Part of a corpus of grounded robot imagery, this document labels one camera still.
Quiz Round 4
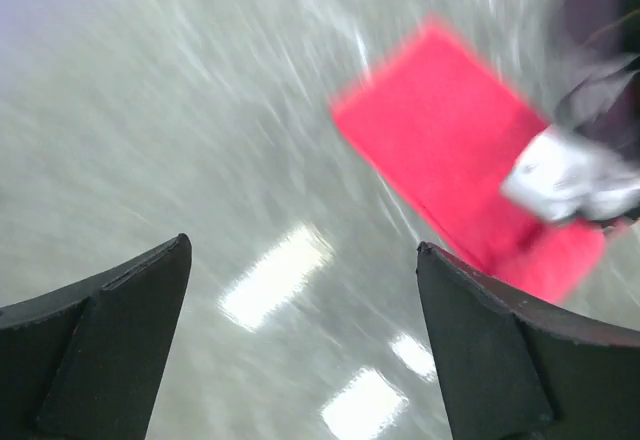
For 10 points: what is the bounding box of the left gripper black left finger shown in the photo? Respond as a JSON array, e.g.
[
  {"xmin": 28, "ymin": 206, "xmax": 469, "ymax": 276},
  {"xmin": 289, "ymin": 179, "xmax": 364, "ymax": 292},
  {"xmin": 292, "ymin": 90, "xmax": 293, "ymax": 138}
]
[{"xmin": 1, "ymin": 234, "xmax": 192, "ymax": 440}]

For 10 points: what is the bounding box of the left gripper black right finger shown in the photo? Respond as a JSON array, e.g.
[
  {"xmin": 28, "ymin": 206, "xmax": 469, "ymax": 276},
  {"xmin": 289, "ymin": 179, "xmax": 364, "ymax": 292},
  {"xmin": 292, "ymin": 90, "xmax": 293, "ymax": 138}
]
[{"xmin": 416, "ymin": 242, "xmax": 639, "ymax": 440}]

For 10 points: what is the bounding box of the red towel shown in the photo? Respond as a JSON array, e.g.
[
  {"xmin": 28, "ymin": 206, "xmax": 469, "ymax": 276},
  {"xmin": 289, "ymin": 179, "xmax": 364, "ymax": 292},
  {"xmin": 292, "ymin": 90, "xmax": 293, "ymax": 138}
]
[{"xmin": 331, "ymin": 21, "xmax": 606, "ymax": 304}]

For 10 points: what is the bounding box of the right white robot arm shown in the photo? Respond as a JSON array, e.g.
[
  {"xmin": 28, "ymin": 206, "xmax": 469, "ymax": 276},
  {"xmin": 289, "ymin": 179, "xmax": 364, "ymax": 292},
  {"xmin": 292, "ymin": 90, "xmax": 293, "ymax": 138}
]
[{"xmin": 549, "ymin": 0, "xmax": 639, "ymax": 162}]

